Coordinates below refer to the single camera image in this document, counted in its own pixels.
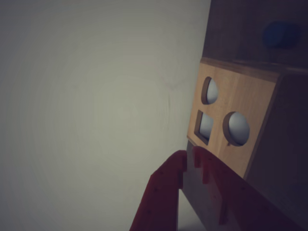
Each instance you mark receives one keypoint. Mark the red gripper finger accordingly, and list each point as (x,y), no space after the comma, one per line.
(243,207)
(163,192)

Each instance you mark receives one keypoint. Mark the blue cylinder block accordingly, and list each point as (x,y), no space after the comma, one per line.
(280,33)

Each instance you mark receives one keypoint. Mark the wooden shape sorter box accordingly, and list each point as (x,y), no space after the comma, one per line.
(240,84)

